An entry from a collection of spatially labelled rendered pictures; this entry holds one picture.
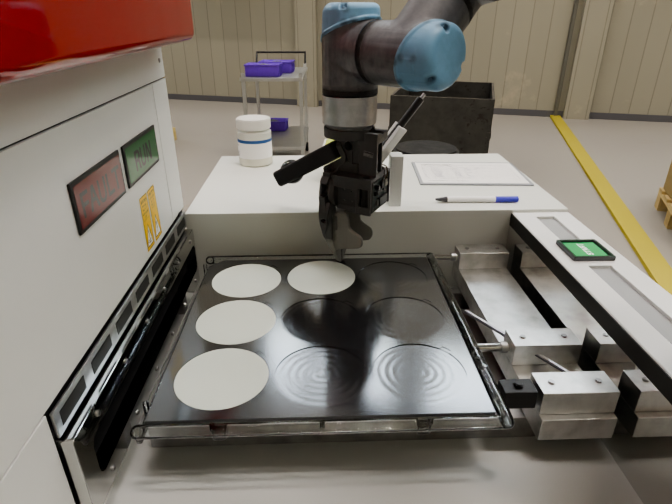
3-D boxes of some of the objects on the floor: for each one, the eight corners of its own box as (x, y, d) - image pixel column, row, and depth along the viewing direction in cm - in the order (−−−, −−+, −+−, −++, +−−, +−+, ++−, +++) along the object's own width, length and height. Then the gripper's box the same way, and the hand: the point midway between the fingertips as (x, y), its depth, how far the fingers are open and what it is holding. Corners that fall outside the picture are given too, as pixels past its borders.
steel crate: (483, 157, 472) (493, 81, 442) (490, 191, 383) (503, 99, 353) (398, 152, 487) (402, 79, 457) (384, 184, 399) (388, 96, 369)
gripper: (369, 136, 63) (364, 281, 73) (395, 123, 71) (388, 257, 80) (311, 129, 67) (314, 268, 76) (341, 118, 74) (340, 246, 84)
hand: (335, 252), depth 79 cm, fingers closed
